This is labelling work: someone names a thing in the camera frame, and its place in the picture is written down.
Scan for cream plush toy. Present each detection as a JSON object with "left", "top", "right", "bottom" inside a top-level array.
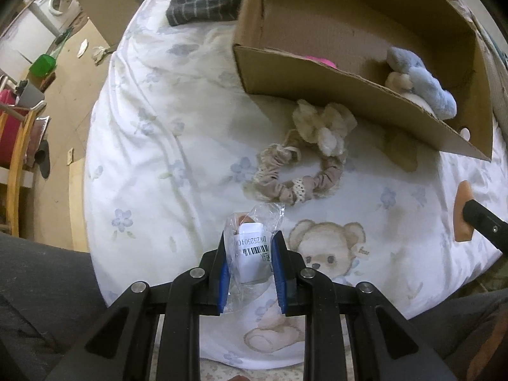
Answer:
[{"left": 385, "top": 70, "right": 413, "bottom": 93}]

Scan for beige ruffled scrunchie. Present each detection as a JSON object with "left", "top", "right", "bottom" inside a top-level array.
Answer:
[{"left": 254, "top": 143, "right": 347, "bottom": 207}]

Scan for white washing machine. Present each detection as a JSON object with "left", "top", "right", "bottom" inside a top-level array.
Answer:
[{"left": 32, "top": 0, "right": 80, "bottom": 32}]

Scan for brown cardboard box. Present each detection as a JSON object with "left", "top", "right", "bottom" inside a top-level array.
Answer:
[{"left": 232, "top": 0, "right": 494, "bottom": 162}]

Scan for pink soft item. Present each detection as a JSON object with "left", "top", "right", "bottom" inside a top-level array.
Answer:
[{"left": 305, "top": 56, "right": 338, "bottom": 68}]

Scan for cream fluffy scrunchie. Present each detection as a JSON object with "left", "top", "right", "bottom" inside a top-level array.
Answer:
[{"left": 292, "top": 99, "right": 358, "bottom": 157}]

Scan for wooden chair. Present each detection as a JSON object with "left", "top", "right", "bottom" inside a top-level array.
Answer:
[{"left": 0, "top": 75, "right": 47, "bottom": 237}]

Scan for person's grey trouser leg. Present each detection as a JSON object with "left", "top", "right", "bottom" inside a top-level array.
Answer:
[{"left": 0, "top": 232, "right": 109, "bottom": 381}]

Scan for white floral bear bedsheet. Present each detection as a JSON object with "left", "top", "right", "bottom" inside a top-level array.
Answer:
[{"left": 81, "top": 0, "right": 508, "bottom": 369}]

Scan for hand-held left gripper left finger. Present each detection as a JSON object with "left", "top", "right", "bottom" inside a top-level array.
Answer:
[{"left": 36, "top": 230, "right": 231, "bottom": 381}]

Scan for orange soft item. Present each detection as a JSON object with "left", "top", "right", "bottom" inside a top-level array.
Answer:
[{"left": 453, "top": 180, "right": 475, "bottom": 243}]

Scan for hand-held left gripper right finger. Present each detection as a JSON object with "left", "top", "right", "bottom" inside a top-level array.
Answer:
[{"left": 271, "top": 230, "right": 461, "bottom": 381}]

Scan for clear plastic bag with label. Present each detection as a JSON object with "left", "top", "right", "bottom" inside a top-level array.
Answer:
[{"left": 221, "top": 202, "right": 287, "bottom": 313}]

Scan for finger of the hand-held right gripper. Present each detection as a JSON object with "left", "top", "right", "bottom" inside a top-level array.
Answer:
[{"left": 461, "top": 199, "right": 508, "bottom": 254}]

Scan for blue plush toy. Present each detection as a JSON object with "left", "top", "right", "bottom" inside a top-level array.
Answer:
[{"left": 386, "top": 46, "right": 458, "bottom": 120}]

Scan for dark grey checked cloth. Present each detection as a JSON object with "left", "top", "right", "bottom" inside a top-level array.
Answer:
[{"left": 166, "top": 0, "right": 249, "bottom": 27}]

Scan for flat cardboard sheet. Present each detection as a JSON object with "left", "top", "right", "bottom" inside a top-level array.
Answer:
[{"left": 74, "top": 0, "right": 140, "bottom": 47}]

